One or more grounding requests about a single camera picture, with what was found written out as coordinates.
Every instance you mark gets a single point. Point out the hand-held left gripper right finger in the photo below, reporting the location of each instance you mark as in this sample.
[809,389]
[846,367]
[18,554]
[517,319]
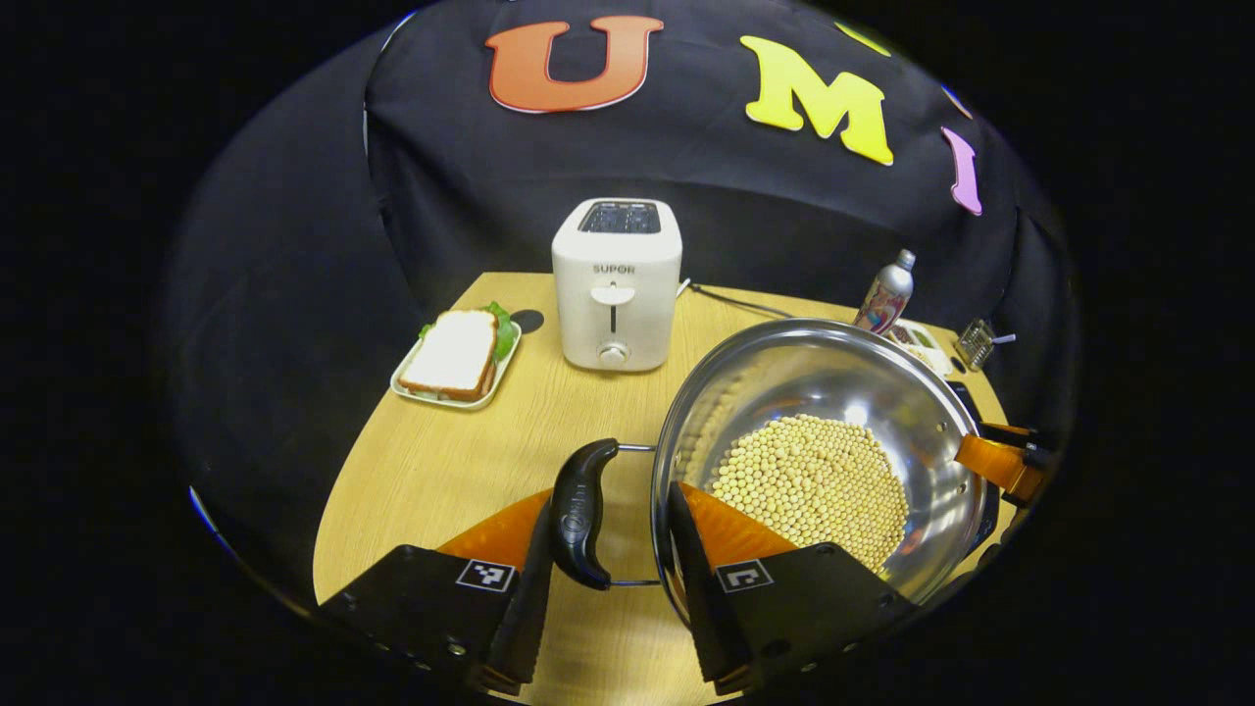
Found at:
[701,608]

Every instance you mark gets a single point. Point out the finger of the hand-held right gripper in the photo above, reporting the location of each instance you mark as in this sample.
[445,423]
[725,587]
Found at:
[995,463]

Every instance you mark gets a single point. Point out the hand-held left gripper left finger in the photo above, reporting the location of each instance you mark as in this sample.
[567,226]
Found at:
[525,618]

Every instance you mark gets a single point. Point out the black induction cooktop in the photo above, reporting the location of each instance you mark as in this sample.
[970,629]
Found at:
[988,520]

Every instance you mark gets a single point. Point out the small white snack dish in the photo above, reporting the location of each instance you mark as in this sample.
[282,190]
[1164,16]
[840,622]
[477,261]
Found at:
[927,339]

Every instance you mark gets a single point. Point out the pile of soybeans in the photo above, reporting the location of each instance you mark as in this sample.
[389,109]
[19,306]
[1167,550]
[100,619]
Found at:
[814,490]

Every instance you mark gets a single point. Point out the silver drink bottle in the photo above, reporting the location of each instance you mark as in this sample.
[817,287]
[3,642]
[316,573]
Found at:
[884,299]

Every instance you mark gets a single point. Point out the sandwich with lettuce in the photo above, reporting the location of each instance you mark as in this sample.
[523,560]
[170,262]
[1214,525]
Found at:
[451,353]

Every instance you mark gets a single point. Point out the white toaster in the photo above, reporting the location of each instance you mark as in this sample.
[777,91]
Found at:
[616,314]

